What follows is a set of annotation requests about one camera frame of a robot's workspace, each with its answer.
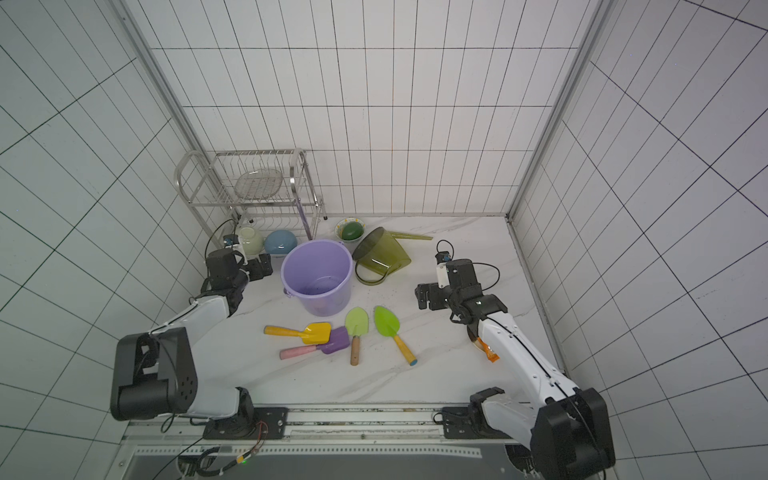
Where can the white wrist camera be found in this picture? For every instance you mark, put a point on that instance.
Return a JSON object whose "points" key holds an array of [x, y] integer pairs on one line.
{"points": [[442, 258], [230, 240]]}

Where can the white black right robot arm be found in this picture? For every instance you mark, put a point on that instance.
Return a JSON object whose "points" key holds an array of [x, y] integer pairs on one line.
{"points": [[559, 431]]}

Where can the green trowel orange handle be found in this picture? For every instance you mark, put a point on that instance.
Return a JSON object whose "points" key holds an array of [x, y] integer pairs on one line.
{"points": [[388, 325]]}

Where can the yellow plastic toy shovel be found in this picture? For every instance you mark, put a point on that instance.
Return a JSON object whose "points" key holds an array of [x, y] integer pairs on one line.
{"points": [[313, 334]]}

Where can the small bowl with green ball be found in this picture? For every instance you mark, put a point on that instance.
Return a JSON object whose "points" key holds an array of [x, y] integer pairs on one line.
{"points": [[350, 229]]}

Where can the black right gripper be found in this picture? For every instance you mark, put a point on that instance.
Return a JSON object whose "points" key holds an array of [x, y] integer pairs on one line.
{"points": [[435, 294]]}

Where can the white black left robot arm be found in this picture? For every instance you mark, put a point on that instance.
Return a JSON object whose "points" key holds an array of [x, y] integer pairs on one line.
{"points": [[154, 371]]}

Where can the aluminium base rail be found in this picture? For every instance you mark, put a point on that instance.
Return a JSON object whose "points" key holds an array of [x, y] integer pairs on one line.
{"points": [[327, 429]]}

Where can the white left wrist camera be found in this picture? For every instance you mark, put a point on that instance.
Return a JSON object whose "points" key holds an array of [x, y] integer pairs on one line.
{"points": [[230, 240]]}

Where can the pale green bowl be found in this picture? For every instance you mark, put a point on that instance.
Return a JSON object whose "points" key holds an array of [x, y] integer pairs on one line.
{"points": [[251, 240]]}

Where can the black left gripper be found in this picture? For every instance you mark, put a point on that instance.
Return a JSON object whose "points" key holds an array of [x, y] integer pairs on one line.
{"points": [[257, 270]]}

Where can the light green wooden-handle spade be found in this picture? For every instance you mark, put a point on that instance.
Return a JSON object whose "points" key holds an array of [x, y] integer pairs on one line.
{"points": [[357, 325]]}

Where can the metal dish rack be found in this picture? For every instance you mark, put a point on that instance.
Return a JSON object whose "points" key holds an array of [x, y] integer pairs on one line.
{"points": [[207, 182]]}

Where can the purple plastic bucket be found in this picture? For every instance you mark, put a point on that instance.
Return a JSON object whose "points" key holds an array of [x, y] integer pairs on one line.
{"points": [[318, 273]]}

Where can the purple pink toy shovel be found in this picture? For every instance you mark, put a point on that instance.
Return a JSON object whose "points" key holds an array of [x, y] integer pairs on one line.
{"points": [[339, 339]]}

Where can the colourful snack packet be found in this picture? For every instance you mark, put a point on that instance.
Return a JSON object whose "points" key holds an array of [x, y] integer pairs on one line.
{"points": [[488, 352]]}

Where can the clear glass plate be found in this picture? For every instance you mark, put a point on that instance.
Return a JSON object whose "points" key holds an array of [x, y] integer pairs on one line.
{"points": [[258, 185]]}

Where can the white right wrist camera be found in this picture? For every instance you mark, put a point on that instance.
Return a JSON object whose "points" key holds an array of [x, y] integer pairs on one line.
{"points": [[442, 258]]}

